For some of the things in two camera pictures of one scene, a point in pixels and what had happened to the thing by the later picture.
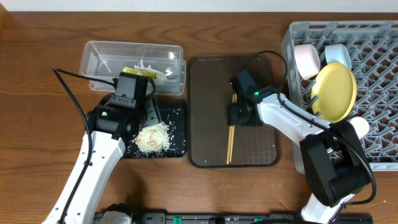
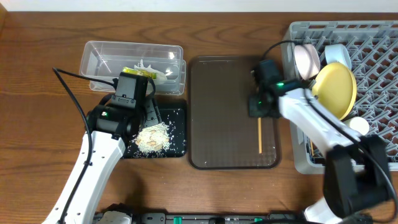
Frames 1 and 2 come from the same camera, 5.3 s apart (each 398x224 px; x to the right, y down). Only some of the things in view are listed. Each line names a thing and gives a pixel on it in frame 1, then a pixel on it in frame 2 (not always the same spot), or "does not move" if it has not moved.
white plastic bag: [160, 76] does not move
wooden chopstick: [236, 97] -> [260, 135]
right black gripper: [233, 117] -> [253, 101]
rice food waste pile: [153, 138] does not move
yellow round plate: [334, 92] does not move
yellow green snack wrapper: [134, 71] does not move
